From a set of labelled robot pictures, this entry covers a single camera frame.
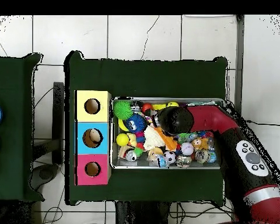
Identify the cream fluffy cloth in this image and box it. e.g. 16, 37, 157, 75
143, 125, 166, 151

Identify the plain yellow ball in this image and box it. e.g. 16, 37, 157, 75
115, 133, 130, 147

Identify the grey metal rail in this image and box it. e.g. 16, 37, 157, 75
233, 15, 245, 115

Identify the white baseball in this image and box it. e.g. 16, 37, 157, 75
180, 142, 194, 156

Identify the dark green table cloth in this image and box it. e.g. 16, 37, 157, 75
0, 53, 44, 202
64, 50, 228, 206

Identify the long black cable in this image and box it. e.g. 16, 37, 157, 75
246, 119, 280, 127

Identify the silver wire mesh bin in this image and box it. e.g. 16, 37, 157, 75
110, 96, 226, 170

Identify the green spiky rubber ball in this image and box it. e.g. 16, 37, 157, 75
177, 132, 193, 144
113, 100, 134, 121

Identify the wooden box with three holes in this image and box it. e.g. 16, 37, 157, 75
74, 90, 112, 186

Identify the blue spiky rubber ball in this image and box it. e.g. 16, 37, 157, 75
124, 113, 148, 134

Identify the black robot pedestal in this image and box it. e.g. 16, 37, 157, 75
115, 201, 171, 224

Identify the colourful dotted cloth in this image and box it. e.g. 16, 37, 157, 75
144, 114, 160, 127

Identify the orange plastic block toy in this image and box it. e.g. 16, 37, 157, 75
155, 127, 178, 151

